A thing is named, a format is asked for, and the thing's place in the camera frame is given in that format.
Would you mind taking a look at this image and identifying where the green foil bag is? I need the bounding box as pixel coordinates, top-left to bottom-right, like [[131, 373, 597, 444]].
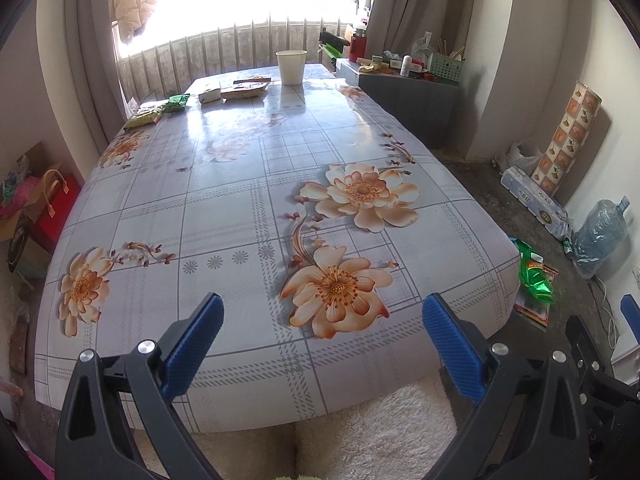
[[515, 237, 557, 306]]

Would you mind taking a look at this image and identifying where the white paper cup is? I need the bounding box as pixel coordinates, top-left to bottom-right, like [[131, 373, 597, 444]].
[[275, 50, 307, 86]]

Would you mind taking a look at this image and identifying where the red gift bag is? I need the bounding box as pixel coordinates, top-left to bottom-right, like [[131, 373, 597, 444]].
[[32, 169, 82, 256]]

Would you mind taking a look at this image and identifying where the toilet paper pack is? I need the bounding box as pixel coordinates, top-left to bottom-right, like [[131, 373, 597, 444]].
[[500, 165, 573, 241]]

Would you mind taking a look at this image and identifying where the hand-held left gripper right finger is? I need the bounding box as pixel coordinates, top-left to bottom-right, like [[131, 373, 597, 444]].
[[421, 292, 591, 480]]

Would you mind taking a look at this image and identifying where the black and green object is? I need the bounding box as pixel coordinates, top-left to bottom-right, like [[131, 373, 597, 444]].
[[317, 30, 351, 61]]

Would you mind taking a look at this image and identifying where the clear red-bordered packaging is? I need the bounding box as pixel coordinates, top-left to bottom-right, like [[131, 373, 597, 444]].
[[514, 260, 560, 332]]

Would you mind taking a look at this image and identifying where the white cable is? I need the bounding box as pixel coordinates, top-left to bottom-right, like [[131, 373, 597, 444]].
[[590, 277, 618, 348]]

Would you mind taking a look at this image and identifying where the yellow-green packet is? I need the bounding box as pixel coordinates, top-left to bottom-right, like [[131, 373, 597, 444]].
[[122, 105, 168, 131]]

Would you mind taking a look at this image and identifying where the patterned paper roll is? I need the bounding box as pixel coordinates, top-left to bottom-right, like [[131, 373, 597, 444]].
[[530, 80, 603, 196]]

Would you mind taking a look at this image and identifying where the green plastic basket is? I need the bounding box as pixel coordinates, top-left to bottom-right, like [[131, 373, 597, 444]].
[[427, 52, 466, 83]]

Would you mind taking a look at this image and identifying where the clear plastic bag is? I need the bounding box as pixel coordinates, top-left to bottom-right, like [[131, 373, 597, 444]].
[[411, 31, 440, 63]]

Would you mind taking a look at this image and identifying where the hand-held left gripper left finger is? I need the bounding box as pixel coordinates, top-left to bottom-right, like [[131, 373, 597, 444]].
[[55, 292, 226, 480]]

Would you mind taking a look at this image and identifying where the grey curtain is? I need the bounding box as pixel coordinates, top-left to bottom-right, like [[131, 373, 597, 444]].
[[365, 0, 481, 61], [35, 0, 126, 151]]

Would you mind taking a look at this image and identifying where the grey cabinet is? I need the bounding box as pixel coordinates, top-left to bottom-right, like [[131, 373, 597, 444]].
[[334, 57, 461, 148]]

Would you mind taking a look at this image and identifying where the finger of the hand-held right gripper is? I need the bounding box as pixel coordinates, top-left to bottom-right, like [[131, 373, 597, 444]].
[[565, 314, 611, 381], [619, 294, 640, 343]]

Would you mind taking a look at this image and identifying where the dark printed box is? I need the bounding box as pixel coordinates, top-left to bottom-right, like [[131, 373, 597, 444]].
[[7, 222, 51, 281]]

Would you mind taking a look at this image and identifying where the white plastic bag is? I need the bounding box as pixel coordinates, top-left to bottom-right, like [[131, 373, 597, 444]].
[[507, 141, 543, 173]]

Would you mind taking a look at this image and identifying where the large water jug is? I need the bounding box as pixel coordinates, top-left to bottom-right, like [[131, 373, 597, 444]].
[[572, 196, 630, 281]]

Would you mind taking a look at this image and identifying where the red thermos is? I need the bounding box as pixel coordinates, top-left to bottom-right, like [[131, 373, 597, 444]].
[[349, 22, 368, 63]]

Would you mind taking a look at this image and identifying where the window railing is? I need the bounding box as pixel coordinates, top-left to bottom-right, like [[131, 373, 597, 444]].
[[117, 15, 351, 103]]

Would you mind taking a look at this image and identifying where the white fluffy rug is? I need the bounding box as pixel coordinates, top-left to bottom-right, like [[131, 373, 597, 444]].
[[127, 382, 458, 480]]

